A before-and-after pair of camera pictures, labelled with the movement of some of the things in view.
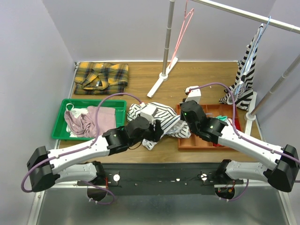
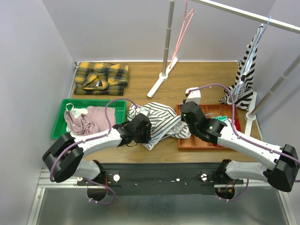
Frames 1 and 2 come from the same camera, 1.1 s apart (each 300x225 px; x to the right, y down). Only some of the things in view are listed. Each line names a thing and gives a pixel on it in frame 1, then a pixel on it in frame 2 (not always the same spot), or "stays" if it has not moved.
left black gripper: (157, 130) → (145, 132)
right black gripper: (182, 116) stays
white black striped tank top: (171, 123) stays
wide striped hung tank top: (242, 86) stays
